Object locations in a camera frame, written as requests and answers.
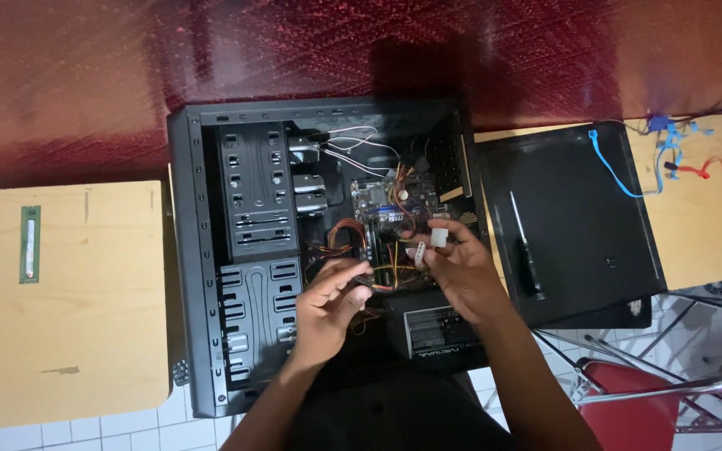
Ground person's left hand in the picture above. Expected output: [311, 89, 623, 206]
[288, 257, 375, 372]

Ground person's right hand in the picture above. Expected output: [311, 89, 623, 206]
[401, 218, 514, 328]

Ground green computer motherboard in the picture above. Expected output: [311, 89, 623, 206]
[349, 168, 445, 290]

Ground black drive tray rack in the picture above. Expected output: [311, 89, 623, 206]
[217, 256, 305, 390]

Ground black power supply unit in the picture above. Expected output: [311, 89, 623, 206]
[382, 288, 491, 377]

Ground black case side panel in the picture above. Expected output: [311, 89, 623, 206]
[473, 122, 668, 329]

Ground black drive cage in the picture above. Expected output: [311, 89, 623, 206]
[215, 122, 300, 264]

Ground person's dark clothing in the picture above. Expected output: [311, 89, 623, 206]
[285, 370, 514, 451]

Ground black computer case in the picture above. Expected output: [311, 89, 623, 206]
[167, 96, 495, 419]

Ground green memory stick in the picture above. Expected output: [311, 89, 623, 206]
[19, 205, 43, 285]

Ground orange and black cable bundle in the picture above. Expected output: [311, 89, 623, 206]
[303, 217, 369, 259]

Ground black handled screwdriver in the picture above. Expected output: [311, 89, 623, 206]
[509, 190, 547, 301]

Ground silver drive bay bracket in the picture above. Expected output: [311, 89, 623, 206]
[292, 175, 327, 194]
[287, 137, 322, 165]
[295, 192, 329, 218]

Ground white thin wires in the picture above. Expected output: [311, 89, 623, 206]
[306, 125, 401, 180]

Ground blue flat data cable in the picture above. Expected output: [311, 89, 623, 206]
[588, 128, 683, 199]

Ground metal desk frame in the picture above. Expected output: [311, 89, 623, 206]
[533, 291, 722, 384]

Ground blue plug with wires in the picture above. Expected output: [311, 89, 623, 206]
[647, 114, 714, 152]

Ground red flat data cable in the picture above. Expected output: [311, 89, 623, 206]
[664, 156, 722, 197]

